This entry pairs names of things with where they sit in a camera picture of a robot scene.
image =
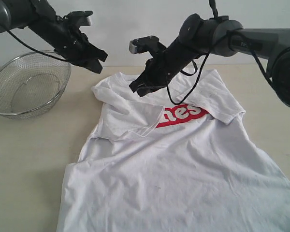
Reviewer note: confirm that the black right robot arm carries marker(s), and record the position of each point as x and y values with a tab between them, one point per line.
219	36

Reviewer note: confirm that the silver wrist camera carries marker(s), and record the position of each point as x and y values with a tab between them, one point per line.
79	18
149	44

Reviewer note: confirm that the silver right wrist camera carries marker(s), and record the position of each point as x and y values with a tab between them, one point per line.
149	44

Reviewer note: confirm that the metal wire mesh basket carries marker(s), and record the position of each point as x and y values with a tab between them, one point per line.
32	83

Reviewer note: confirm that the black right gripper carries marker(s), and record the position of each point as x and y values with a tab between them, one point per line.
156	75

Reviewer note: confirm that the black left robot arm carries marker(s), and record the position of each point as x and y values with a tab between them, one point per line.
62	33

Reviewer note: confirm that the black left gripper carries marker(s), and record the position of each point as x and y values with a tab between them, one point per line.
84	55

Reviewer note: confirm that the white t-shirt red lettering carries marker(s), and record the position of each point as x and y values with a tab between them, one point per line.
176	160

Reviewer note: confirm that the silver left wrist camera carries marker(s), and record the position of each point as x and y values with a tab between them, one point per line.
79	18

